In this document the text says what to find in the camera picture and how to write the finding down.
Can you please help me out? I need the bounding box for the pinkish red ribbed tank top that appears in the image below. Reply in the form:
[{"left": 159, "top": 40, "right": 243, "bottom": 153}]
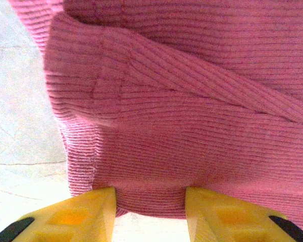
[{"left": 9, "top": 0, "right": 303, "bottom": 219}]

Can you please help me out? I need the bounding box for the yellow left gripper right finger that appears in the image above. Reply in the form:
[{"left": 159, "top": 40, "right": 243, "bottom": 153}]
[{"left": 185, "top": 186, "right": 303, "bottom": 242}]

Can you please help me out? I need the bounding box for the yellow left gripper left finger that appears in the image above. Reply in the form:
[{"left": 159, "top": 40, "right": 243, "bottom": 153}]
[{"left": 0, "top": 186, "right": 117, "bottom": 242}]

